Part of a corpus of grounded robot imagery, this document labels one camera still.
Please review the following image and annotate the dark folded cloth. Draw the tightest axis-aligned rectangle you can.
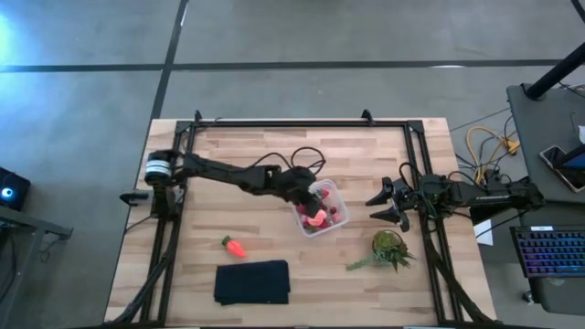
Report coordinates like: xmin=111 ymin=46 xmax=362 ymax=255
xmin=213 ymin=259 xmax=292 ymax=306

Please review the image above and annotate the white paper sheet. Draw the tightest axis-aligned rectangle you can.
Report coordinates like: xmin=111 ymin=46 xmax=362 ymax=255
xmin=474 ymin=218 xmax=495 ymax=247

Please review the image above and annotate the black table clamp bracket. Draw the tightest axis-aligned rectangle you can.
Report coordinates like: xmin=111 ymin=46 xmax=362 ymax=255
xmin=119 ymin=189 xmax=152 ymax=207

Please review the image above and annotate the black pole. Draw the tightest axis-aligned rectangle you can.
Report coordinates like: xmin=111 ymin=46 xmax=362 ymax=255
xmin=524 ymin=40 xmax=585 ymax=101

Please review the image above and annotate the pink orange toy peach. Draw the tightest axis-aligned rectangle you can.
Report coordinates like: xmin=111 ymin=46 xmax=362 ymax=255
xmin=306 ymin=208 xmax=329 ymax=228

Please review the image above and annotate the grey desk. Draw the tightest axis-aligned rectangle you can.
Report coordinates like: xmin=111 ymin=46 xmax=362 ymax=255
xmin=505 ymin=83 xmax=585 ymax=205

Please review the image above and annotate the white-edged smartphone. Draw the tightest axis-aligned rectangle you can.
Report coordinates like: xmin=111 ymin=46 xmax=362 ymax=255
xmin=538 ymin=144 xmax=585 ymax=194

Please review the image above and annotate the black metal table frame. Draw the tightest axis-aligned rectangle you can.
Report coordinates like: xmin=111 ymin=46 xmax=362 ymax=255
xmin=104 ymin=109 xmax=504 ymax=328

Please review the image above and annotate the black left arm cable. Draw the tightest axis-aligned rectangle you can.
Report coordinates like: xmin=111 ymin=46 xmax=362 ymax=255
xmin=249 ymin=145 xmax=327 ymax=178

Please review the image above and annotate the yellow cable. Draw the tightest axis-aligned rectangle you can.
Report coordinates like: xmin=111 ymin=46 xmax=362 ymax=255
xmin=465 ymin=126 xmax=521 ymax=182

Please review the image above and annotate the clear plastic tupperware container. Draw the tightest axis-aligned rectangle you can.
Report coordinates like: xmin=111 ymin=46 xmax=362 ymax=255
xmin=291 ymin=178 xmax=351 ymax=239

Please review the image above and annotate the black box with blue light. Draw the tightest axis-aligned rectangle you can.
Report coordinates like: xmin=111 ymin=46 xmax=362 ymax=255
xmin=0 ymin=166 xmax=32 ymax=211

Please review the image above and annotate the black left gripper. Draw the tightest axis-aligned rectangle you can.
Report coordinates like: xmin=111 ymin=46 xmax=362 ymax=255
xmin=277 ymin=166 xmax=324 ymax=219

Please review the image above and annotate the orange toy carrot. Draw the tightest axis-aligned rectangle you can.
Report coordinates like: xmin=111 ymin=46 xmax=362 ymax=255
xmin=221 ymin=235 xmax=248 ymax=260

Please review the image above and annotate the rainbow backlit keyboard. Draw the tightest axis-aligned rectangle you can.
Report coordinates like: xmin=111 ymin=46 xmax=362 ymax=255
xmin=509 ymin=225 xmax=585 ymax=280

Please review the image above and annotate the green potted succulent plant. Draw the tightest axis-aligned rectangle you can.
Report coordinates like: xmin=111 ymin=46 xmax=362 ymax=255
xmin=346 ymin=228 xmax=416 ymax=274

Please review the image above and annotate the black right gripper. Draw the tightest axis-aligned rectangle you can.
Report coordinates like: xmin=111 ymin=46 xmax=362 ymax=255
xmin=365 ymin=175 xmax=431 ymax=233

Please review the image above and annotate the grey metal stand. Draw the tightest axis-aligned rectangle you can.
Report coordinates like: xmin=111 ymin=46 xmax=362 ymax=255
xmin=0 ymin=205 xmax=74 ymax=329

